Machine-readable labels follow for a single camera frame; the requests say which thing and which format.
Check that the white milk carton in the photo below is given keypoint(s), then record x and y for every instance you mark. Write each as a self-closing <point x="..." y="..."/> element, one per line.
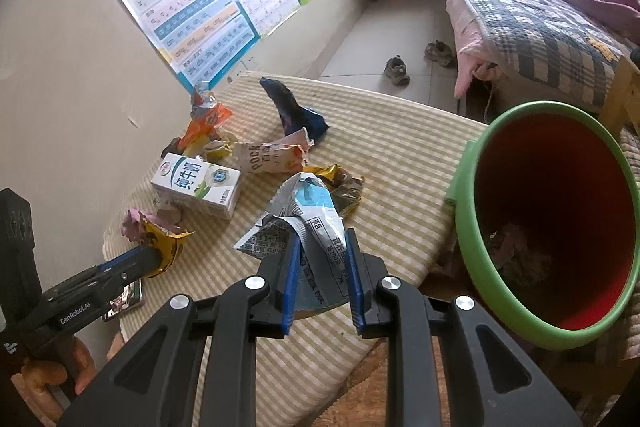
<point x="195" y="187"/>

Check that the torn beige snack box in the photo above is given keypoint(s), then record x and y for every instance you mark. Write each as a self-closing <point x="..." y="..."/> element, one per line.
<point x="265" y="159"/>

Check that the blue letter chart poster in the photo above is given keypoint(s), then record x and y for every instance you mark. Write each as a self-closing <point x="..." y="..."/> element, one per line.
<point x="190" y="17"/>

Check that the grey sneaker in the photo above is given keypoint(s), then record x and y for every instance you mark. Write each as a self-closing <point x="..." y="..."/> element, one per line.
<point x="397" y="71"/>
<point x="440" y="53"/>

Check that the woven striped chair cushion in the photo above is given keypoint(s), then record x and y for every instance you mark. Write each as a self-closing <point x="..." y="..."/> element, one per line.
<point x="631" y="157"/>

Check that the striped beige tablecloth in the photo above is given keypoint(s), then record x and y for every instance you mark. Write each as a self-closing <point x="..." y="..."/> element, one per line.
<point x="390" y="167"/>

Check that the yellow wooden chair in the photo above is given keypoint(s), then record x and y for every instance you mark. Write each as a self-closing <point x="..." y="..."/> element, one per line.
<point x="622" y="92"/>

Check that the green-rimmed red waste bin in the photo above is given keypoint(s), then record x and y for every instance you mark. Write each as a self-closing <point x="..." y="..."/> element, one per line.
<point x="550" y="187"/>

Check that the crumpled wrappers pile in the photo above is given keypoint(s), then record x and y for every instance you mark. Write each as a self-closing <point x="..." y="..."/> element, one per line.
<point x="520" y="257"/>

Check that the gold crumpled wrapper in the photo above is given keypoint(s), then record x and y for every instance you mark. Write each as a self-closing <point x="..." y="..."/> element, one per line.
<point x="345" y="192"/>

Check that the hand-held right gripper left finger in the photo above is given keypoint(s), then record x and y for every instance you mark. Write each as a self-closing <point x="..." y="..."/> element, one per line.
<point x="291" y="292"/>

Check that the shiny small packet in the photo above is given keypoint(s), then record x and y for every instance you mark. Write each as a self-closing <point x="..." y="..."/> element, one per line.
<point x="125" y="302"/>

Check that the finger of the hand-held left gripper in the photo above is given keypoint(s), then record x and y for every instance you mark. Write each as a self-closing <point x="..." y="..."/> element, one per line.
<point x="117" y="283"/>
<point x="150" y="259"/>

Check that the pink bed sheet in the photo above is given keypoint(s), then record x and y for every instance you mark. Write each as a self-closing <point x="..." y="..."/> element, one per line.
<point x="470" y="57"/>

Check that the small yellow crumpled wrapper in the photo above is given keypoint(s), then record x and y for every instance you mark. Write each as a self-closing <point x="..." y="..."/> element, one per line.
<point x="220" y="151"/>

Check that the orange crumpled wrapper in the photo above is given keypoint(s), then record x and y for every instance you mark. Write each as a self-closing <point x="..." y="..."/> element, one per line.
<point x="205" y="119"/>

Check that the dark blue wrapper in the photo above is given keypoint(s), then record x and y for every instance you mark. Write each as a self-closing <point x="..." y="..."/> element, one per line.
<point x="290" y="107"/>

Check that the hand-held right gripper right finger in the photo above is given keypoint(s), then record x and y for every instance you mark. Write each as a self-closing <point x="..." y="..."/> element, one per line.
<point x="352" y="292"/>

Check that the silver printed foil wrapper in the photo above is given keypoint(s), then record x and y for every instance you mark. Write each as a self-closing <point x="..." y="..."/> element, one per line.
<point x="310" y="217"/>

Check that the plaid patchwork quilt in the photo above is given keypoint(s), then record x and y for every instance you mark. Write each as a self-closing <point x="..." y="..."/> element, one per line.
<point x="525" y="22"/>

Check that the yellow and pink wrapper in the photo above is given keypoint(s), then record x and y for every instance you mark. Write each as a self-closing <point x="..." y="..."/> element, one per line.
<point x="167" y="244"/>

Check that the person's left hand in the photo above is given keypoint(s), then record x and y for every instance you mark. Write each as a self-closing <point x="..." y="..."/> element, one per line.
<point x="80" y="362"/>

